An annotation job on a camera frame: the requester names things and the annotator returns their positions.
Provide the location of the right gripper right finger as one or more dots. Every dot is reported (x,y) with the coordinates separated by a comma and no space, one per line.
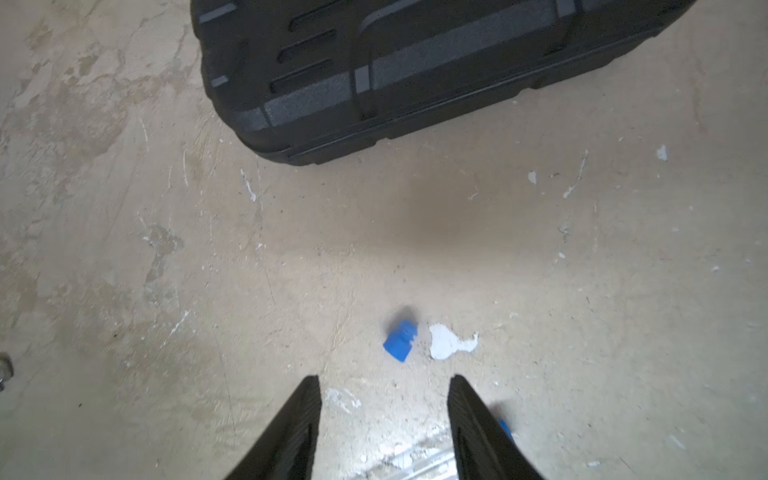
(482,448)

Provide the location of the black plastic case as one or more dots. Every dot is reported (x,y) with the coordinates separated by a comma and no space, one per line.
(306,82)

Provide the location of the clear test tube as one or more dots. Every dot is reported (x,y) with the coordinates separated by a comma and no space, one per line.
(430,463)

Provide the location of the blue stopper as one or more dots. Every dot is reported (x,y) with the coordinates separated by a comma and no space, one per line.
(505,427)
(399,341)

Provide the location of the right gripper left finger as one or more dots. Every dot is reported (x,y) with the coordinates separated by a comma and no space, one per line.
(286,449)

